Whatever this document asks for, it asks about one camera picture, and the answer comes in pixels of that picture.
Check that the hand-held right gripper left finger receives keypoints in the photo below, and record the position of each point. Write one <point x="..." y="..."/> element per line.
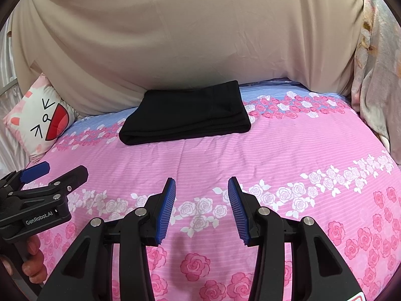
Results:
<point x="164" y="213"/>

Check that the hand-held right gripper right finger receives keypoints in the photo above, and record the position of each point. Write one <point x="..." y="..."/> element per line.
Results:
<point x="239" y="213"/>

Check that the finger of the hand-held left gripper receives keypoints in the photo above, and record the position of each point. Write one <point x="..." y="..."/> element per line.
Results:
<point x="67" y="177"/>
<point x="35" y="170"/>

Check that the black pants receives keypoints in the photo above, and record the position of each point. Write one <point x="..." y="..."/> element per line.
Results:
<point x="188" y="116"/>

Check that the person's left hand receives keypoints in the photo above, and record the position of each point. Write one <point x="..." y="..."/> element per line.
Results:
<point x="33" y="257"/>

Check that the shiny pale satin curtain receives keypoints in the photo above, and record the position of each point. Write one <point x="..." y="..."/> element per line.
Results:
<point x="11" y="150"/>

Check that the cat face pillow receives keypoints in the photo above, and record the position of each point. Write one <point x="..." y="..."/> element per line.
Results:
<point x="37" y="119"/>

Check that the pink floral bed sheet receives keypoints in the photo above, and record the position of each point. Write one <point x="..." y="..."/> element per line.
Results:
<point x="282" y="178"/>

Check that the beige draped cloth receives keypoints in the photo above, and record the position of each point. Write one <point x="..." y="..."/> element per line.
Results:
<point x="188" y="28"/>

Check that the grey metal rail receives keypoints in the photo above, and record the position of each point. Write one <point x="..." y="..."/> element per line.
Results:
<point x="7" y="87"/>

